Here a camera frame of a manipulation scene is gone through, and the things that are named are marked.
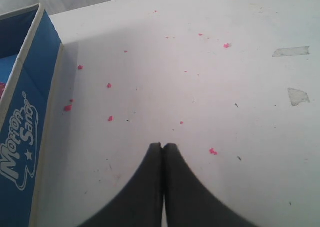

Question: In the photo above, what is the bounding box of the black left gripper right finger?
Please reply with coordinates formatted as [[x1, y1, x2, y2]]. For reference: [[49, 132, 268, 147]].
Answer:
[[162, 143, 255, 227]]

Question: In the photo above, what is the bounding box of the clear tape piece upper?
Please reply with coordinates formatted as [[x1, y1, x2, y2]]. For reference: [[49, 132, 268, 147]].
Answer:
[[272, 46, 310, 58]]

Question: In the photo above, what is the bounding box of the blue Motion Sand box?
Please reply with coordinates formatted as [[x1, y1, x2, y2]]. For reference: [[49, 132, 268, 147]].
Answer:
[[0, 3, 64, 227]]

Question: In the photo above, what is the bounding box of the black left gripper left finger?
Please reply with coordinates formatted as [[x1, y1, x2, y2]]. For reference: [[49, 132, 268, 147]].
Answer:
[[81, 143, 163, 227]]

